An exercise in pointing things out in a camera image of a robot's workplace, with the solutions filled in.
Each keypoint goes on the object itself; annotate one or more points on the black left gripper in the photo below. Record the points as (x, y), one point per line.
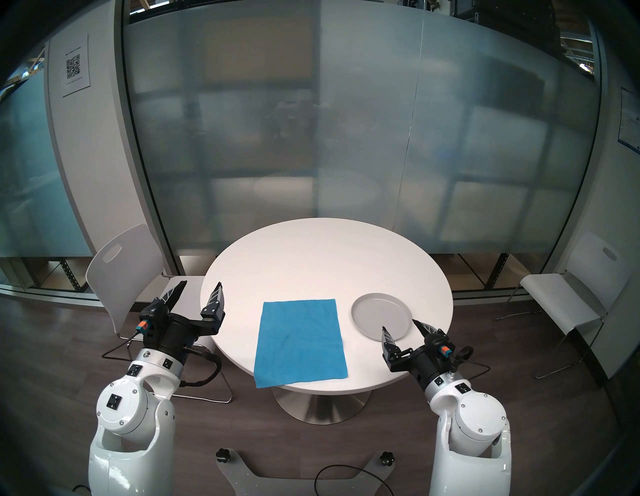
(177, 337)

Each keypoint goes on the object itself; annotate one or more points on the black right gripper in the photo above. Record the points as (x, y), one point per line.
(425, 370)

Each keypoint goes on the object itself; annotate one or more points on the blue cloth napkin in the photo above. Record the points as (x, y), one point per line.
(300, 345)

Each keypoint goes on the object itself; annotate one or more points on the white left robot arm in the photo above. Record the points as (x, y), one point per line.
(130, 405)

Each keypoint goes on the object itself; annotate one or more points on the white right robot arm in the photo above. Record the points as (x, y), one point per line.
(470, 430)

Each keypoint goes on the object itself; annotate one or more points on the grey round plate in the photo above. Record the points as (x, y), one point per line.
(375, 312)

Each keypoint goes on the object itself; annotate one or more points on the white plastic chair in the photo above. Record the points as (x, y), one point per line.
(125, 260)
(555, 295)

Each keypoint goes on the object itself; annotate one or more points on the black shelving upright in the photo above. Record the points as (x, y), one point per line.
(70, 275)
(500, 272)

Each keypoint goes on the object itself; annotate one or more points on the black star knob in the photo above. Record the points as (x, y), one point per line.
(385, 458)
(222, 454)

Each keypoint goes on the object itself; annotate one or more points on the white QR code sign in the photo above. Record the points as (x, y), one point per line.
(74, 67)

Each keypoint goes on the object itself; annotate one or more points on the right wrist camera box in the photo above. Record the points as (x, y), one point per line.
(442, 350)

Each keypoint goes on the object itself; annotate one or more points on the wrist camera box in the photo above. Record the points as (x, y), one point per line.
(145, 325)
(442, 350)

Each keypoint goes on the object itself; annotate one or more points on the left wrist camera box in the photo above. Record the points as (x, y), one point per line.
(145, 325)

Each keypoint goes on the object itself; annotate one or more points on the steel table pedestal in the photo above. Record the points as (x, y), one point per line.
(320, 407)

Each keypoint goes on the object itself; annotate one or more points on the grey metal robot base plate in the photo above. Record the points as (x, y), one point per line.
(235, 474)

